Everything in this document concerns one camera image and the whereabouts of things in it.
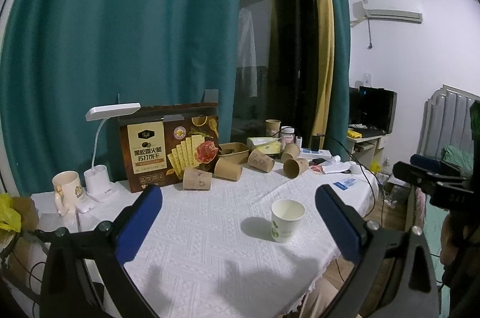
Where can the white cartoon mug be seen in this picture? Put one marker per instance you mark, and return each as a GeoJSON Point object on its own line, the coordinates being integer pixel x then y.
{"type": "Point", "coordinates": [66, 188]}

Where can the yellow curtain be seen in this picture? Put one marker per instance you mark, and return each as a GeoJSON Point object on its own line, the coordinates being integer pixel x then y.
{"type": "Point", "coordinates": [324, 40]}

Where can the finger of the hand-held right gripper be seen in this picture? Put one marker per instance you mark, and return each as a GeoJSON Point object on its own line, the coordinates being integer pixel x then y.
{"type": "Point", "coordinates": [425, 160]}
{"type": "Point", "coordinates": [410, 171]}

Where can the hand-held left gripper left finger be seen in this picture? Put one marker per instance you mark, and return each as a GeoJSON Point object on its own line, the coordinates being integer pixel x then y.
{"type": "Point", "coordinates": [138, 226]}

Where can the brown paper bowl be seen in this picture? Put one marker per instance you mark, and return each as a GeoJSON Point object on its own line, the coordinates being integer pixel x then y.
{"type": "Point", "coordinates": [233, 150]}

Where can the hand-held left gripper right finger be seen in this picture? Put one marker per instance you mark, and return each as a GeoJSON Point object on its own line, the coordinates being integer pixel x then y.
{"type": "Point", "coordinates": [337, 226]}

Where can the small white case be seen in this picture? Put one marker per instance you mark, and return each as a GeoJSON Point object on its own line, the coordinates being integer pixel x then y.
{"type": "Point", "coordinates": [85, 208]}

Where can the clear jar with white lid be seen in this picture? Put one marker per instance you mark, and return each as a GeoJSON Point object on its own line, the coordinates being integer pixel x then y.
{"type": "Point", "coordinates": [287, 136]}

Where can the white desk lamp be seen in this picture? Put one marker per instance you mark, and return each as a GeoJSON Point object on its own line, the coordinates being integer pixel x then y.
{"type": "Point", "coordinates": [98, 179]}

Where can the wide teal curtain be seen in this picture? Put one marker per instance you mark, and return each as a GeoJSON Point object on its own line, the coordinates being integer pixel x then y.
{"type": "Point", "coordinates": [120, 51]}

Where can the narrow teal curtain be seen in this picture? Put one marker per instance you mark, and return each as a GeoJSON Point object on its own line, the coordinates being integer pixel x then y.
{"type": "Point", "coordinates": [339, 51]}

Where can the tissue box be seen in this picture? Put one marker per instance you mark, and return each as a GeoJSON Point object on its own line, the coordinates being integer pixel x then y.
{"type": "Point", "coordinates": [262, 143]}

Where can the brown cracker box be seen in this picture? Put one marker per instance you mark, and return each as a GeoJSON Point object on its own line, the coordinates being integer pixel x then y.
{"type": "Point", "coordinates": [165, 149]}

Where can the yellow plastic bag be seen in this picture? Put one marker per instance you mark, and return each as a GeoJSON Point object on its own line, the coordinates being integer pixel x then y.
{"type": "Point", "coordinates": [8, 215]}

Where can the black computer monitor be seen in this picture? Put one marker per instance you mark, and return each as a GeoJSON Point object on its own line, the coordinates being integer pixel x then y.
{"type": "Point", "coordinates": [377, 108]}

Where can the white computer desk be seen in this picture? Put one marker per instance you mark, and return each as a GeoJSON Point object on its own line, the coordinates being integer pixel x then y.
{"type": "Point", "coordinates": [369, 145]}

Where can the blue and white card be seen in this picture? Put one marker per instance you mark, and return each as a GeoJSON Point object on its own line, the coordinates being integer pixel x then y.
{"type": "Point", "coordinates": [345, 184]}

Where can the white air conditioner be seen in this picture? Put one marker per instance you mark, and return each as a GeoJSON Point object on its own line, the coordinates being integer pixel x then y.
{"type": "Point", "coordinates": [393, 13]}

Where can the white folding rack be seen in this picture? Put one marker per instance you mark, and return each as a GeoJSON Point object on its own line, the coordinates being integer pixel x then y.
{"type": "Point", "coordinates": [446, 123]}

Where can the white paper cup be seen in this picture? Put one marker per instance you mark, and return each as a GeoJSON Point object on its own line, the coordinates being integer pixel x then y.
{"type": "Point", "coordinates": [287, 222]}

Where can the brown paper cup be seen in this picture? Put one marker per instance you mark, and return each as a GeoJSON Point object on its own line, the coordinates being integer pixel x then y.
{"type": "Point", "coordinates": [290, 152]}
{"type": "Point", "coordinates": [197, 179]}
{"type": "Point", "coordinates": [273, 127]}
{"type": "Point", "coordinates": [295, 168]}
{"type": "Point", "coordinates": [261, 160]}
{"type": "Point", "coordinates": [228, 168]}

